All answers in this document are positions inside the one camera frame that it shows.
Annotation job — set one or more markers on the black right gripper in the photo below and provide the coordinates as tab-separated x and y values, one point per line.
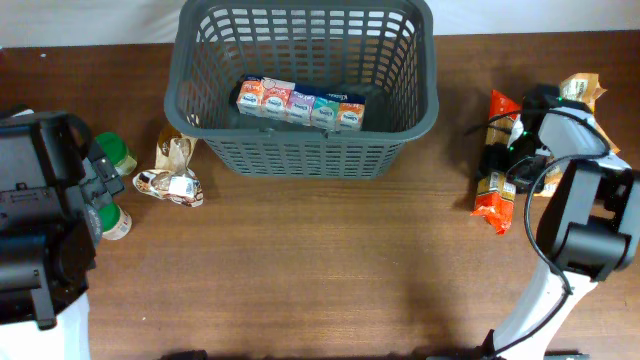
493	157

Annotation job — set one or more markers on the orange pasta bag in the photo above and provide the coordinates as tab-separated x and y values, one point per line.
495	195

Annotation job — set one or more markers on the blue tissue pack box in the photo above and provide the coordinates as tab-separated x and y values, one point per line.
298	104

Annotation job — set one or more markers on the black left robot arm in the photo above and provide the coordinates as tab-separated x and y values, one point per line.
55	179

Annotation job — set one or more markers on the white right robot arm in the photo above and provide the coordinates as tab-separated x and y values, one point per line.
589	229

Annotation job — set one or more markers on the brown snack bag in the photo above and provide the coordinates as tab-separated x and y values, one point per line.
580	87

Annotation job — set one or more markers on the grey plastic basket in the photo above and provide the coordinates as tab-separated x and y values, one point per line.
326	89

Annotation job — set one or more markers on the crumpled white brown wrapper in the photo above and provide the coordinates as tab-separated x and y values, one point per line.
182	188

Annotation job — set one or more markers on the green lid jar far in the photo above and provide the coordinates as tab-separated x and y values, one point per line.
118	152

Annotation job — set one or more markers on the green lid jar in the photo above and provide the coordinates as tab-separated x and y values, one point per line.
116	223
118	152

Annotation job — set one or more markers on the green lid jar near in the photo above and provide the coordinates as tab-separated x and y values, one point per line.
116	223

